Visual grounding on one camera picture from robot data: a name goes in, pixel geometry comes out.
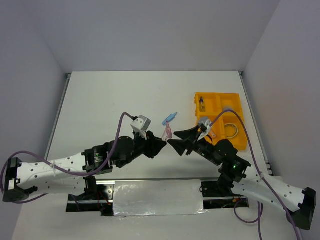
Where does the orange highlighter marker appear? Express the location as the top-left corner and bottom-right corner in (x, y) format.
(209, 128), (217, 139)

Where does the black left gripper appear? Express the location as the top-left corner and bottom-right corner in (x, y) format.
(116, 129), (167, 168)

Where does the clear round pin container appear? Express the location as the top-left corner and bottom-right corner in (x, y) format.
(222, 105), (234, 111)

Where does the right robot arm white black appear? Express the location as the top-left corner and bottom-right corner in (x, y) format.
(168, 126), (317, 230)

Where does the silver foil sheet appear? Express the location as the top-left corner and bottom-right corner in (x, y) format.
(113, 179), (206, 217)

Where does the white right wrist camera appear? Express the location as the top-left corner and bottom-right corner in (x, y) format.
(198, 116), (212, 138)

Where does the beige tape roll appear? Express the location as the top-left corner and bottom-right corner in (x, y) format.
(224, 123), (239, 139)

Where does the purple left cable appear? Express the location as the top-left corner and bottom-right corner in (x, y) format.
(0, 112), (137, 205)

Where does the small blue-capped glue bottle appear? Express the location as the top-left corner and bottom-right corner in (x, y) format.
(199, 96), (206, 112)

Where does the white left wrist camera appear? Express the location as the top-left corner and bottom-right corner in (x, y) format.
(130, 115), (152, 140)

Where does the purple cable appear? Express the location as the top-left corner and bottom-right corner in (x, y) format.
(207, 109), (305, 240)
(0, 112), (137, 205)

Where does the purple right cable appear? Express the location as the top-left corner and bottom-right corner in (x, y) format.
(207, 109), (305, 240)

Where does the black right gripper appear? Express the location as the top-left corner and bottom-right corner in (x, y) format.
(166, 125), (221, 166)

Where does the yellow four-compartment tray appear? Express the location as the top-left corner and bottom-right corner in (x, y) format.
(194, 92), (248, 151)

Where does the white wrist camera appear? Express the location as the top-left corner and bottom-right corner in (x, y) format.
(198, 116), (212, 138)
(130, 115), (152, 140)

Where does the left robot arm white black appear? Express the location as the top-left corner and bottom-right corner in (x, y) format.
(1, 131), (167, 204)

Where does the pink highlighter marker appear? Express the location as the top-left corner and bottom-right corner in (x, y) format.
(161, 121), (173, 142)

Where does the blue highlighter marker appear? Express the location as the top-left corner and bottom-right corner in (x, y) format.
(162, 112), (178, 126)

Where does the black base rail with wiring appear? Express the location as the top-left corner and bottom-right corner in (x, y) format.
(66, 178), (249, 217)

